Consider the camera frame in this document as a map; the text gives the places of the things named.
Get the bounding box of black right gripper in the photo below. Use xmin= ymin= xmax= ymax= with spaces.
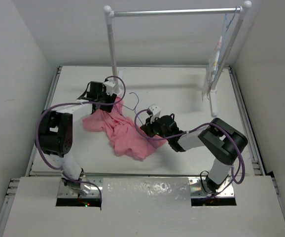
xmin=142 ymin=114 xmax=171 ymax=141

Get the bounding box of pink t shirt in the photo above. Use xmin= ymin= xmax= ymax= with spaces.
xmin=82 ymin=102 xmax=166 ymax=160

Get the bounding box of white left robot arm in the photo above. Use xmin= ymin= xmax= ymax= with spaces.
xmin=35 ymin=77 xmax=118 ymax=183

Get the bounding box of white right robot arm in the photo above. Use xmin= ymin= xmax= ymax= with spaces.
xmin=140 ymin=114 xmax=248 ymax=194

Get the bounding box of white patterned hanging garment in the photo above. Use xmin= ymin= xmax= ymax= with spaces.
xmin=202 ymin=36 xmax=223 ymax=101

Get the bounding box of white clothes rack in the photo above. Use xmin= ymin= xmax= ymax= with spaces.
xmin=103 ymin=0 xmax=252 ymax=117

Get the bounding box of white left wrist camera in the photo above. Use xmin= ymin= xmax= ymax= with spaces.
xmin=103 ymin=79 xmax=116 ymax=96

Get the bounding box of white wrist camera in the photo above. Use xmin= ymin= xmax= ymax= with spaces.
xmin=103 ymin=79 xmax=116 ymax=96
xmin=147 ymin=104 xmax=161 ymax=123

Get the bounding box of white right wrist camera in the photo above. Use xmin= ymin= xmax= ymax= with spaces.
xmin=147 ymin=104 xmax=161 ymax=123

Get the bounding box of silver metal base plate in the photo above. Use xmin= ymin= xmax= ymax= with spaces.
xmin=57 ymin=175 xmax=235 ymax=203

